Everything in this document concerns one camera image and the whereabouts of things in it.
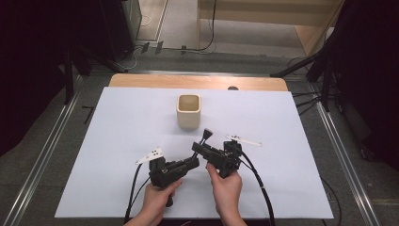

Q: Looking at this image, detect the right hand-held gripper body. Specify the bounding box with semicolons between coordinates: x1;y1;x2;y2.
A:
203;134;263;179

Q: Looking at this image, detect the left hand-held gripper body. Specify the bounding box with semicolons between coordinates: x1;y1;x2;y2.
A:
135;147;189;208

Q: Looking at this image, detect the black makeup brush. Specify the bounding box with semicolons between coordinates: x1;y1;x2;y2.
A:
191;128;214;163

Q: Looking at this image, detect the person's left hand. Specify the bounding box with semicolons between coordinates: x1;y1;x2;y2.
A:
142;178;184;220

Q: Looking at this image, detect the person's right hand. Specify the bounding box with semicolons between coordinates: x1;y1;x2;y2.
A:
205;162;244;218

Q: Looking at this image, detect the beige square cup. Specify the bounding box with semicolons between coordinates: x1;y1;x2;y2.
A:
175;93;201;130

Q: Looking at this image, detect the white table mat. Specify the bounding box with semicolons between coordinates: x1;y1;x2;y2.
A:
55;87;334;219

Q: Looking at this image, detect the black metal stand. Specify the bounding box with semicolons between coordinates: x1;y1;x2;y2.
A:
61;42;128;105
270;46;335;113

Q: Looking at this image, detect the black cabinet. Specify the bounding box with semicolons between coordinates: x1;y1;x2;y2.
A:
99;0;143;62

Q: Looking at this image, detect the light wooden furniture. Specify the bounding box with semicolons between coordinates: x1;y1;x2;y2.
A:
197;0;346;58

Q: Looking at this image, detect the black curtain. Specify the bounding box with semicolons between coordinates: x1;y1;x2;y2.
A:
0;0;106;158
326;0;399;172

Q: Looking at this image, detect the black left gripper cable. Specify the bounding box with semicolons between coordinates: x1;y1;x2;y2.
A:
123;163;152;224

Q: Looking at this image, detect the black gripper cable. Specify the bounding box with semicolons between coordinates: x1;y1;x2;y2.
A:
123;163;152;224
238;150;277;226

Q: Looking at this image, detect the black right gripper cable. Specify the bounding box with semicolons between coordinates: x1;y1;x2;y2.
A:
238;150;277;226

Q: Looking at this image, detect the bundle of black cables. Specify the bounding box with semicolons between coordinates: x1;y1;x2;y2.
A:
291;89;326;117

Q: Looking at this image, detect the white floor cable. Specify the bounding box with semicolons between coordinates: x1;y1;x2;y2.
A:
123;13;152;71

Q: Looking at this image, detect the thin black floor cable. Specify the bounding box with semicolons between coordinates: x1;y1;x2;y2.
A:
319;176;343;226

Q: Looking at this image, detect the metal floor rail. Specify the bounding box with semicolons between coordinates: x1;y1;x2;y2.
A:
2;90;83;226
314;102;381;226

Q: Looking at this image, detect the black hanging cable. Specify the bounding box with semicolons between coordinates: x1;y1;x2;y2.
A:
163;0;218;53

